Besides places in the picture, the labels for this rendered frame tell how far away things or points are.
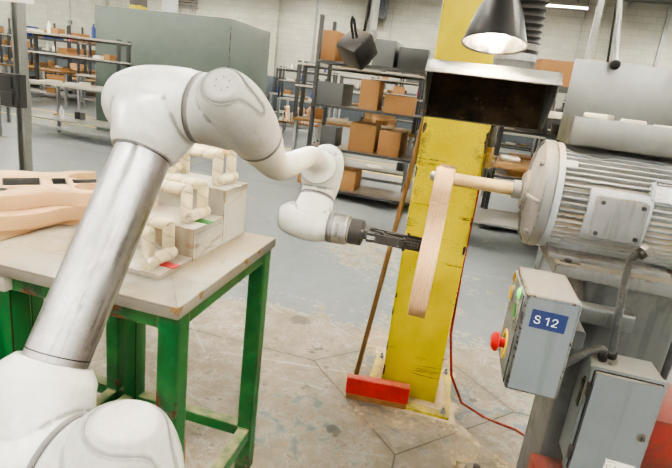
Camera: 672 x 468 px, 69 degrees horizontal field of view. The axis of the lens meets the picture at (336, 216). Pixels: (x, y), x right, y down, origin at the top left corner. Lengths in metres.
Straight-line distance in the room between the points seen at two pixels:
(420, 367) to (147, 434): 1.84
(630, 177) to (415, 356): 1.50
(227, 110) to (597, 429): 1.02
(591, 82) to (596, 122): 0.17
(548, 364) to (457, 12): 1.49
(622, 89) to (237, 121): 0.91
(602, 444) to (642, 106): 0.77
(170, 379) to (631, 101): 1.26
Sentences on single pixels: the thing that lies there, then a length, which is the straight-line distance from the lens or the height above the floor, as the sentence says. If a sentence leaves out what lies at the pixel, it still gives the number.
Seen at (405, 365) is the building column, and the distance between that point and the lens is 2.46.
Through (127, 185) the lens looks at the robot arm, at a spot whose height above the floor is 1.24.
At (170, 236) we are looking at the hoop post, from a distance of 1.35.
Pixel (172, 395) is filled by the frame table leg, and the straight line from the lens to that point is 1.28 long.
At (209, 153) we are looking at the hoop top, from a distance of 1.51.
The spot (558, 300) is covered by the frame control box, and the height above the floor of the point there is 1.12.
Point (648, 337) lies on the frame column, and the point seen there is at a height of 0.98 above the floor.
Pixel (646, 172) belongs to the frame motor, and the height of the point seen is 1.34.
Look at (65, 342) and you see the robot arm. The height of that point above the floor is 1.01.
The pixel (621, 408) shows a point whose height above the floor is 0.85.
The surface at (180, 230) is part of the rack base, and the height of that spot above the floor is 1.01.
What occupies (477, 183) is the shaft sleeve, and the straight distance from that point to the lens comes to 1.24.
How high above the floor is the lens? 1.45
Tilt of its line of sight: 15 degrees down
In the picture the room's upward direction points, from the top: 7 degrees clockwise
